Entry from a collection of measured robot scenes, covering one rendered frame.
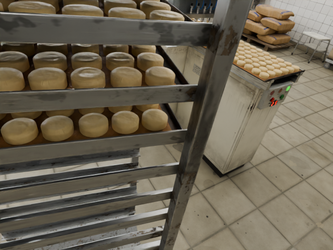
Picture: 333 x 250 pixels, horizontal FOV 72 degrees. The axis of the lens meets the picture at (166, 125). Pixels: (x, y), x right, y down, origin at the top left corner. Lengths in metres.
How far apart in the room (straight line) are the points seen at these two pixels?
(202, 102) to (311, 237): 1.71
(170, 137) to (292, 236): 1.57
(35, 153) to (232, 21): 0.33
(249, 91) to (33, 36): 1.29
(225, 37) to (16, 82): 0.28
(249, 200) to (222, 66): 1.63
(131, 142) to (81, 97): 0.12
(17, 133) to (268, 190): 1.86
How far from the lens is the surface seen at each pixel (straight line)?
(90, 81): 0.35
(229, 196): 1.86
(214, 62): 0.32
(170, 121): 0.46
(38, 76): 0.37
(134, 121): 0.42
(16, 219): 0.54
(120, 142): 0.39
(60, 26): 0.29
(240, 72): 1.50
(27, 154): 0.40
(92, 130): 0.41
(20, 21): 0.30
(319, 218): 2.12
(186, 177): 0.46
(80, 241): 1.41
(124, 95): 0.33
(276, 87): 1.50
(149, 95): 0.34
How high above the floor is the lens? 1.41
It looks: 38 degrees down
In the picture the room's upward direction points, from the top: 9 degrees clockwise
